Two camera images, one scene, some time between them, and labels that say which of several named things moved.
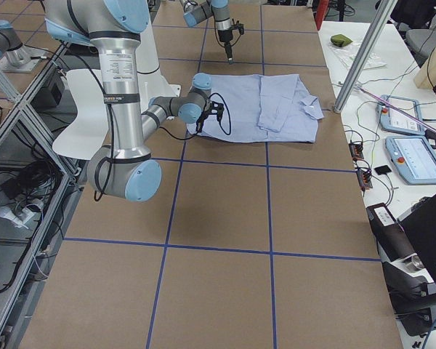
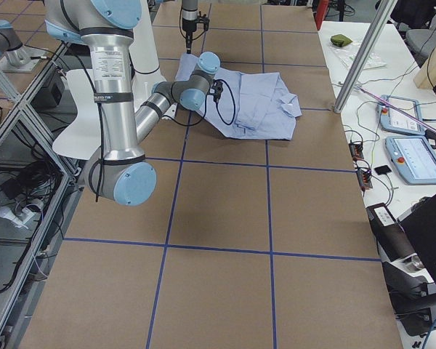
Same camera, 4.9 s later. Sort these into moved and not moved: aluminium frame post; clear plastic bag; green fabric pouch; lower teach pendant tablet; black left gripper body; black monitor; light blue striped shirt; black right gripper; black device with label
Moved: black left gripper body; light blue striped shirt; black right gripper
Not moved: green fabric pouch; aluminium frame post; clear plastic bag; black monitor; black device with label; lower teach pendant tablet
